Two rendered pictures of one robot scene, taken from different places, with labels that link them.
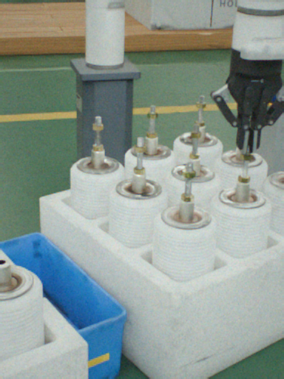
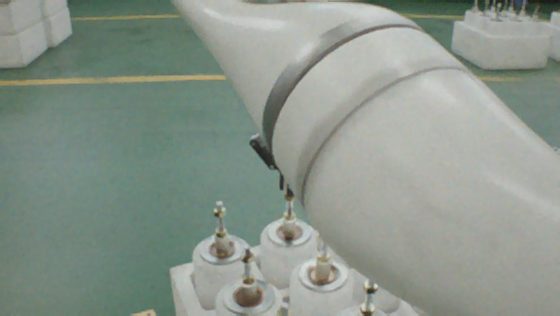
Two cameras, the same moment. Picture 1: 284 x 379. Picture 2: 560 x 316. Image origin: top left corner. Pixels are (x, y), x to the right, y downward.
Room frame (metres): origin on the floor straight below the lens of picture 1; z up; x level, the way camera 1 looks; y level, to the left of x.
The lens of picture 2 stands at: (1.60, -0.01, 0.74)
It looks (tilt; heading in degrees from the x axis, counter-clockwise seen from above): 27 degrees down; 195
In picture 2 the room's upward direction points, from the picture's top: straight up
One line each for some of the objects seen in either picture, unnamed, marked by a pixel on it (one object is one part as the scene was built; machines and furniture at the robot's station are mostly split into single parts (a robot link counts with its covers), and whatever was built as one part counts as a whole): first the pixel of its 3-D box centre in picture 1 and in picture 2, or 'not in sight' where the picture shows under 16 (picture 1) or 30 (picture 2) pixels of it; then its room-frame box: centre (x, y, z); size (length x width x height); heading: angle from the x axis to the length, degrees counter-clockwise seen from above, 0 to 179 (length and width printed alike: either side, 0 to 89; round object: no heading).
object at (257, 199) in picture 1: (242, 198); (289, 232); (0.94, -0.16, 0.25); 0.08 x 0.08 x 0.01
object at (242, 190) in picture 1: (242, 191); (289, 226); (0.94, -0.16, 0.26); 0.02 x 0.02 x 0.03
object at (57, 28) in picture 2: not in sight; (33, 28); (-1.03, -2.34, 0.09); 0.39 x 0.39 x 0.18; 19
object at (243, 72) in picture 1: (254, 75); not in sight; (0.94, -0.16, 0.45); 0.08 x 0.08 x 0.09
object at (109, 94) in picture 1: (103, 123); not in sight; (1.56, 0.10, 0.15); 0.15 x 0.15 x 0.30; 16
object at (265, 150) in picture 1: (269, 172); not in sight; (1.27, -0.27, 0.16); 0.07 x 0.07 x 0.31; 38
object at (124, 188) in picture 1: (138, 189); not in sight; (0.96, 0.00, 0.25); 0.08 x 0.08 x 0.01
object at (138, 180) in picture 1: (139, 182); not in sight; (0.96, 0.00, 0.26); 0.02 x 0.02 x 0.03
